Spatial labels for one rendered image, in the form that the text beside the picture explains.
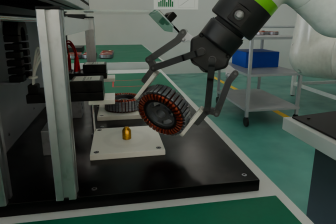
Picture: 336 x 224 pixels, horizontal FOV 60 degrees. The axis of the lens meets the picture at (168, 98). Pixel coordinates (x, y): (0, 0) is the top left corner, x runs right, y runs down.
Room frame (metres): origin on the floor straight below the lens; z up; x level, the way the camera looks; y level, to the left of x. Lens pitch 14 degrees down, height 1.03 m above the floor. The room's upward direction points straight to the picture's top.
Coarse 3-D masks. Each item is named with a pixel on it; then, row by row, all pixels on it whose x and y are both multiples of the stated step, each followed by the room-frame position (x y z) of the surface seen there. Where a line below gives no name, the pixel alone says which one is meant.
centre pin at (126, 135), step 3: (126, 126) 0.61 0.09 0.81; (123, 129) 0.60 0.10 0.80; (126, 129) 0.60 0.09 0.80; (129, 129) 0.61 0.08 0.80; (123, 132) 0.60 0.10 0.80; (126, 132) 0.60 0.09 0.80; (129, 132) 0.60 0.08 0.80; (123, 135) 0.60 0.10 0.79; (126, 135) 0.60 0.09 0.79; (129, 135) 0.60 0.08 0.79; (123, 138) 0.60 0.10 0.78; (126, 138) 0.60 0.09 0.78; (129, 138) 0.60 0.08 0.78
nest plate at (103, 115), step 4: (100, 104) 0.89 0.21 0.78; (100, 108) 0.84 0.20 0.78; (104, 108) 0.84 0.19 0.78; (100, 112) 0.80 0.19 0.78; (104, 112) 0.80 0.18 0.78; (108, 112) 0.80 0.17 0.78; (112, 112) 0.80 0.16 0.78; (116, 112) 0.80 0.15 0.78; (120, 112) 0.80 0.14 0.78; (124, 112) 0.80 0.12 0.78; (128, 112) 0.80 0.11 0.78; (132, 112) 0.80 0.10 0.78; (136, 112) 0.80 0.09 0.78; (100, 116) 0.76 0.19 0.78; (104, 116) 0.76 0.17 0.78; (108, 116) 0.77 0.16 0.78; (112, 116) 0.77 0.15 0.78; (116, 116) 0.77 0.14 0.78; (120, 116) 0.77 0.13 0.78; (124, 116) 0.77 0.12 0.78; (128, 116) 0.78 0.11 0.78; (132, 116) 0.78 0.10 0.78; (136, 116) 0.78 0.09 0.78; (100, 120) 0.76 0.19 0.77
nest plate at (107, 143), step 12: (96, 132) 0.64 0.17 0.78; (108, 132) 0.64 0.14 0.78; (120, 132) 0.64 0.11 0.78; (132, 132) 0.64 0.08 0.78; (144, 132) 0.64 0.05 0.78; (156, 132) 0.64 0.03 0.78; (96, 144) 0.57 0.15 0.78; (108, 144) 0.57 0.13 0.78; (120, 144) 0.57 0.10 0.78; (132, 144) 0.57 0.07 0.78; (144, 144) 0.57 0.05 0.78; (156, 144) 0.57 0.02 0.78; (96, 156) 0.52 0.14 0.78; (108, 156) 0.53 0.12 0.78; (120, 156) 0.53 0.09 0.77; (132, 156) 0.54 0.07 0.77
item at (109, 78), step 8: (88, 64) 0.80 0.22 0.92; (96, 64) 0.81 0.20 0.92; (104, 64) 0.81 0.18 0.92; (72, 72) 0.81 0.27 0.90; (80, 72) 0.80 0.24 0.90; (88, 72) 0.80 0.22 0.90; (96, 72) 0.80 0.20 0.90; (104, 72) 0.81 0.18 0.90; (104, 80) 0.81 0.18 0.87; (112, 80) 0.81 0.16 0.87
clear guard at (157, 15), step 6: (66, 12) 0.85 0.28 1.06; (72, 12) 0.85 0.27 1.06; (78, 12) 0.85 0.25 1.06; (84, 12) 0.85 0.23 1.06; (90, 12) 0.85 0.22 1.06; (96, 12) 0.85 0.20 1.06; (102, 12) 0.85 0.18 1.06; (108, 12) 0.85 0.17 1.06; (114, 12) 0.85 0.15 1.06; (120, 12) 0.85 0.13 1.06; (126, 12) 0.85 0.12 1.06; (132, 12) 0.85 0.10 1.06; (138, 12) 0.85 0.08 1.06; (144, 12) 0.85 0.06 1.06; (150, 12) 0.85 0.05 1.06; (156, 12) 0.83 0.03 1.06; (156, 18) 0.93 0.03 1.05; (162, 18) 0.83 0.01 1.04; (162, 24) 0.93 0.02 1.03; (168, 24) 0.82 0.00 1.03; (168, 30) 0.93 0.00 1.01; (174, 30) 0.82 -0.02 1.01
